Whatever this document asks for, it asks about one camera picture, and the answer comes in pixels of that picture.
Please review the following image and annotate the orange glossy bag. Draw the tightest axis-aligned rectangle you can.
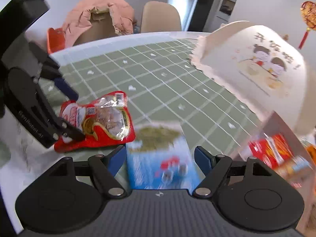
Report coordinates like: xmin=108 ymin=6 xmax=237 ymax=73
xmin=47 ymin=27 xmax=68 ymax=55

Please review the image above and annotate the long bread stick packet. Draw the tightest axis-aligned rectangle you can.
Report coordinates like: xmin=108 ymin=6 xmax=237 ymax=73
xmin=275 ymin=154 xmax=314 ymax=182

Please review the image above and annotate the white mesh food cover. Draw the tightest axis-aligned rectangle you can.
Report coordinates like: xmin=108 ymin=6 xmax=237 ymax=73
xmin=190 ymin=21 xmax=316 ymax=135

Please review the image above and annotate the red hanging ornament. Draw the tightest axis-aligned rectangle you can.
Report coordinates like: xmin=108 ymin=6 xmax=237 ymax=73
xmin=298 ymin=1 xmax=316 ymax=50

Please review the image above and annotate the white built-in cabinet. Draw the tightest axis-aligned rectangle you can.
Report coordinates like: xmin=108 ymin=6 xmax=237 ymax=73
xmin=214 ymin=0 xmax=244 ymax=27

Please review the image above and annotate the beige chair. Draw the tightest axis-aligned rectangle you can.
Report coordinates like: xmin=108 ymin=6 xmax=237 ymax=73
xmin=140 ymin=1 xmax=182 ymax=33

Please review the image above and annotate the pink gift box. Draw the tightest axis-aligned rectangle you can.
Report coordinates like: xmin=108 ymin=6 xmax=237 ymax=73
xmin=236 ymin=111 xmax=316 ymax=230

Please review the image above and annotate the orange package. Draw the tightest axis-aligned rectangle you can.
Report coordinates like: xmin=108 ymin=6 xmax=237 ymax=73
xmin=306 ymin=143 xmax=316 ymax=159

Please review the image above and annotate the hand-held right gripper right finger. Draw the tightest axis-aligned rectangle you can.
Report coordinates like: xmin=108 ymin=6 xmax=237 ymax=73
xmin=193 ymin=146 xmax=272 ymax=198

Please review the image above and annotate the brown chair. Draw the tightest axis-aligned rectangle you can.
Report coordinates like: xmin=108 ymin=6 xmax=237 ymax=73
xmin=72 ymin=11 xmax=117 ymax=46

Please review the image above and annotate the large red snack packet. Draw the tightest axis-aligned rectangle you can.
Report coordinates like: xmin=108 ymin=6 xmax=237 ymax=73
xmin=54 ymin=90 xmax=136 ymax=153

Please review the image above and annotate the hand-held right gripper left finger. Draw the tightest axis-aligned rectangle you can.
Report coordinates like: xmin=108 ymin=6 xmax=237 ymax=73
xmin=49 ymin=145 xmax=128 ymax=198

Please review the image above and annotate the green grid tablecloth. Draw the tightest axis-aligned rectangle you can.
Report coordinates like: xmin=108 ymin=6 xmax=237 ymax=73
xmin=37 ymin=38 xmax=270 ymax=193

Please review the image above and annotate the red spicy strip packet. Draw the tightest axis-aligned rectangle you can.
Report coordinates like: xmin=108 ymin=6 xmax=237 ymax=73
xmin=248 ymin=133 xmax=297 ymax=174

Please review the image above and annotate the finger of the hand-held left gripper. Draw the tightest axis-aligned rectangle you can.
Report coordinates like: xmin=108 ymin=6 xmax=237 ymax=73
xmin=60 ymin=121 xmax=86 ymax=142
xmin=29 ymin=42 xmax=79 ymax=102

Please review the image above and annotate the dark door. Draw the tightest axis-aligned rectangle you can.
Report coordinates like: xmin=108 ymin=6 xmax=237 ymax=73
xmin=188 ymin=0 xmax=218 ymax=31

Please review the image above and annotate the blue seaweed snack packet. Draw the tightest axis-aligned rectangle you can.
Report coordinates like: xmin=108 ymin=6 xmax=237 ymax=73
xmin=125 ymin=125 xmax=201 ymax=191

